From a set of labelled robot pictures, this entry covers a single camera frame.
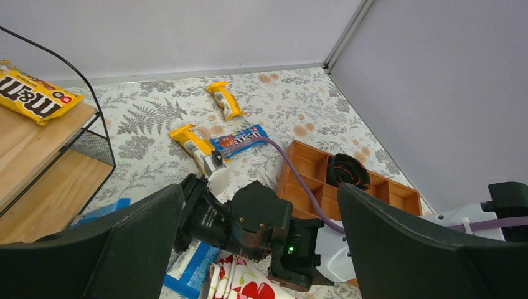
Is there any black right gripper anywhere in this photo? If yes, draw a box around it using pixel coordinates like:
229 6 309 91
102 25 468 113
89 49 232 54
173 173 324 265

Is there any blue m&m candy bag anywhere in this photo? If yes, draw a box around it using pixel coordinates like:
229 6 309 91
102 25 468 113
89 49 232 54
210 125 268 159

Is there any yellow candy bar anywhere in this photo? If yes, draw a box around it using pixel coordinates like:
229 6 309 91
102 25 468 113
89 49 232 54
206 82 248 121
169 124 225 177

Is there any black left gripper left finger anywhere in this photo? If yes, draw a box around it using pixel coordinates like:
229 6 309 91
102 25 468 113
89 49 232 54
1 184 184 298

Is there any yellow candy bar far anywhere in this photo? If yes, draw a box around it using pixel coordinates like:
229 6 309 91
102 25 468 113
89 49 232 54
206 82 248 121

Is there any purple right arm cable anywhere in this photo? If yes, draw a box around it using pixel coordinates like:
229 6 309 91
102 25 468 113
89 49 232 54
222 136 528 235

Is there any black wire wooden shelf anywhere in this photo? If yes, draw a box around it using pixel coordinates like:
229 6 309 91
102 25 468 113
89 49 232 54
0 25 117 245

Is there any floral patterned table mat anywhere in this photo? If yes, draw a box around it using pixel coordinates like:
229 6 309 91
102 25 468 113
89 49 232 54
73 68 414 211

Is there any blue white candy bar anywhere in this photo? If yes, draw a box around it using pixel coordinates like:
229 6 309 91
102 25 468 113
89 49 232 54
68 198 131 229
163 239 220 298

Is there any red poppy folded cloth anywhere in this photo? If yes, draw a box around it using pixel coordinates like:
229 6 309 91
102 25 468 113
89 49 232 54
207 254 294 299

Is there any black coiled cable roll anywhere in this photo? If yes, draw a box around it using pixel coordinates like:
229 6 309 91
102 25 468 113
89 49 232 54
326 153 371 191

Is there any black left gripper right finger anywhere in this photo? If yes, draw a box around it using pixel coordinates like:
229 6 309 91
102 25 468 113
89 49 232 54
337 183 527 298

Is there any yellow m&m candy bag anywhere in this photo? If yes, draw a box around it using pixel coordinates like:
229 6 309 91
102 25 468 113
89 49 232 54
1 60 84 126

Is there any yellow candy bar near centre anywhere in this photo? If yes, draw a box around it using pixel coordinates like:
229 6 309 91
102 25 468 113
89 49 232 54
169 124 225 177

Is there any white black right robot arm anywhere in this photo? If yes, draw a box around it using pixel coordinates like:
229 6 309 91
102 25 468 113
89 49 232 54
174 174 527 298

